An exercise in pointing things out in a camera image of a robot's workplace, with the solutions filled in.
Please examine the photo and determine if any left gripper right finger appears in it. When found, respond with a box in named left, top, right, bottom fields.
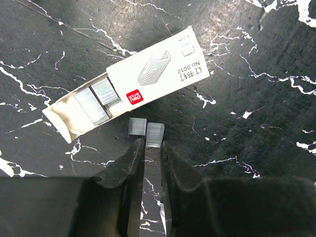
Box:
left=160, top=142, right=316, bottom=237

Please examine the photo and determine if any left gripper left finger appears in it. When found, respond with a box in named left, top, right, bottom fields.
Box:
left=0, top=137, right=145, bottom=237

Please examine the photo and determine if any silver staple strip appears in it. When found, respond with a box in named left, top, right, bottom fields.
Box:
left=146, top=122, right=165, bottom=148
left=128, top=118, right=147, bottom=136

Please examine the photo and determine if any white staple box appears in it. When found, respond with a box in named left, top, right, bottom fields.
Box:
left=43, top=27, right=210, bottom=143

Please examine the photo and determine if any loose silver staple strip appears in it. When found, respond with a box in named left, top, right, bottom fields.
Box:
left=128, top=118, right=147, bottom=136

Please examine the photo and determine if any staple strip in box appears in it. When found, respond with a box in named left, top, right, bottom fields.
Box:
left=74, top=87, right=112, bottom=126
left=90, top=78, right=121, bottom=108

